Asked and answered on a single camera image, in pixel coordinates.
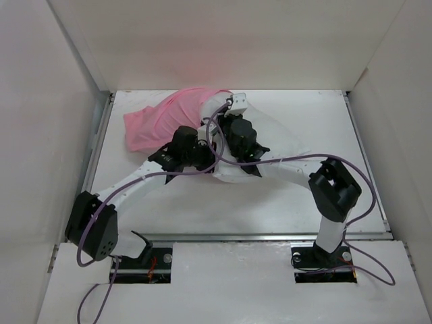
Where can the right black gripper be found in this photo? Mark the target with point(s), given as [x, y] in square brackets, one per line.
[223, 119]

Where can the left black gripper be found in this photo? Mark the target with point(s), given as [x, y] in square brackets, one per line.
[210, 150]

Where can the white pillow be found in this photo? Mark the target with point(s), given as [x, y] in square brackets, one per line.
[270, 133]

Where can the pink pillowcase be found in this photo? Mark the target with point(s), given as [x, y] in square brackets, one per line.
[152, 127]

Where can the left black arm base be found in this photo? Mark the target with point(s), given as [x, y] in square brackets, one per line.
[148, 258]

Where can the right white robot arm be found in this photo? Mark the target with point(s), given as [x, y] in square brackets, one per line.
[334, 190]

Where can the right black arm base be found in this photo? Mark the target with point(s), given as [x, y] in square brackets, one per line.
[315, 258]

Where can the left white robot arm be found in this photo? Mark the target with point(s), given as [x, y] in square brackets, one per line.
[93, 225]

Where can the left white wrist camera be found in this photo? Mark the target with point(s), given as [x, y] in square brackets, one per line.
[206, 132]

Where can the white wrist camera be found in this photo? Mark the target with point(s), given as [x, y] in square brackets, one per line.
[237, 104]
[206, 132]

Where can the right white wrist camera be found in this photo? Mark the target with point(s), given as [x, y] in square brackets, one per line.
[237, 104]

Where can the front aluminium rail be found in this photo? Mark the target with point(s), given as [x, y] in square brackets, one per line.
[384, 236]

